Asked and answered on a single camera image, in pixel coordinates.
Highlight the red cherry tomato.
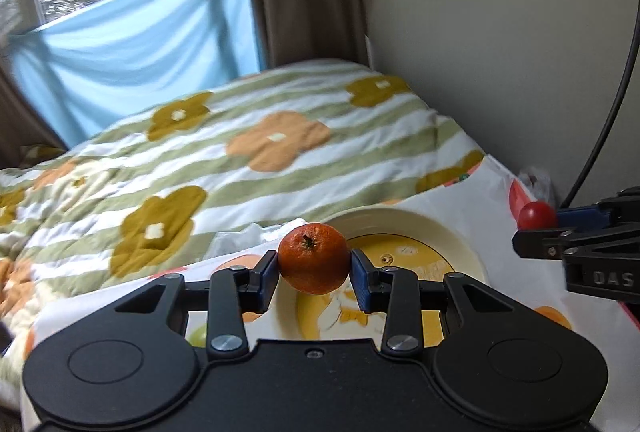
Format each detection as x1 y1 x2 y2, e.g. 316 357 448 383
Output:
516 201 558 230

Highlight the small orange mandarin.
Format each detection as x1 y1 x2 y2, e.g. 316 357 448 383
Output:
278 223 350 296

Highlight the floral striped quilt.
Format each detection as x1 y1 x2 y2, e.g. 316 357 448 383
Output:
1 60 484 409

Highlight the white fruit print tablecloth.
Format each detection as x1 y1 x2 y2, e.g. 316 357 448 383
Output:
19 152 640 432

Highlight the light blue window cloth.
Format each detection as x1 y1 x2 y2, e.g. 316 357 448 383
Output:
9 0 264 147

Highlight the brown left curtain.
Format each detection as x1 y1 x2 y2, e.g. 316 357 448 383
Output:
0 62 67 169

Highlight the cream ceramic fruit bowl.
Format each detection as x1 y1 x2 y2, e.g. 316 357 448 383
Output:
270 207 486 344

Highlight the black cable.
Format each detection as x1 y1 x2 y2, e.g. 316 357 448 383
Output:
560 0 640 210

